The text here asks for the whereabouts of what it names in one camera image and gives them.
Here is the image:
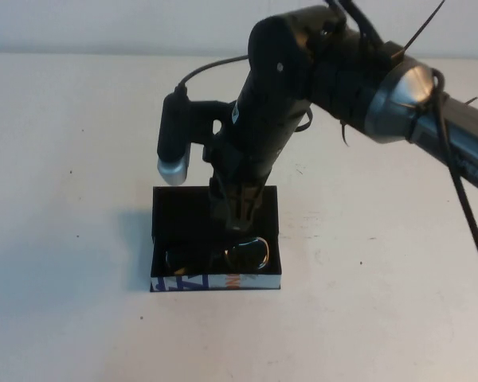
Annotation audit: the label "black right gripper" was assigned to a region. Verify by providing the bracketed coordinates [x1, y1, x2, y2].
[202, 81, 314, 232]

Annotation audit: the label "dark framed glasses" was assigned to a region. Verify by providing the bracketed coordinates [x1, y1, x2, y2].
[163, 235, 272, 278]

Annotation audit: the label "black glasses case printed sides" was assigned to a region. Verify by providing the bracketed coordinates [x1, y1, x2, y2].
[148, 185, 283, 294]

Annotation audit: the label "short black zip tie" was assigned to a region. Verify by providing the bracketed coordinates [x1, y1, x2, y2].
[337, 118, 352, 149]

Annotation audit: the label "long black zip tie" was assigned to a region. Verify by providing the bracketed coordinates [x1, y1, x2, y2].
[400, 0, 447, 55]

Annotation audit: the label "black wrist camera silver tip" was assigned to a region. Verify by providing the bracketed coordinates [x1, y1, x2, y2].
[155, 88, 192, 187]

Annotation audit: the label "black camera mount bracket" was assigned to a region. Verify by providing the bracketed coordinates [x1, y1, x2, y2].
[189, 99, 240, 145]

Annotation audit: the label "black camera cable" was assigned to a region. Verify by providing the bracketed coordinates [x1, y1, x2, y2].
[175, 54, 251, 93]

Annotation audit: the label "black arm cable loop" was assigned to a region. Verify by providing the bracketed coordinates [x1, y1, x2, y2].
[324, 0, 386, 47]

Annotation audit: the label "long hanging black cable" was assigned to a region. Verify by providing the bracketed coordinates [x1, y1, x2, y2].
[429, 67, 478, 302]

